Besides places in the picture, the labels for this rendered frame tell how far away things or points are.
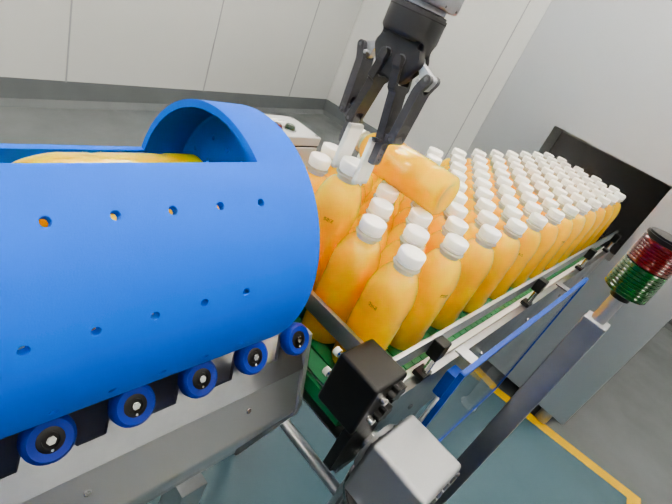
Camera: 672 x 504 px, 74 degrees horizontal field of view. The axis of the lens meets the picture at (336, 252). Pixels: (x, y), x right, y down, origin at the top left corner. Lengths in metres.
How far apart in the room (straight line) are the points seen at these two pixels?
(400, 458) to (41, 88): 3.31
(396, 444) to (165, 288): 0.47
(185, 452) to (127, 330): 0.28
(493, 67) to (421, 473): 4.38
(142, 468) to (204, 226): 0.31
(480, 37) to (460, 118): 0.75
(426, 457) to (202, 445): 0.33
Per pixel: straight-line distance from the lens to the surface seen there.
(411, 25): 0.60
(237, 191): 0.40
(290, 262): 0.43
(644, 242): 0.77
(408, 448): 0.74
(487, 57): 4.87
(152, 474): 0.60
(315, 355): 0.72
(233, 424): 0.64
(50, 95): 3.66
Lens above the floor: 1.38
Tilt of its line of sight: 29 degrees down
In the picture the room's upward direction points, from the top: 25 degrees clockwise
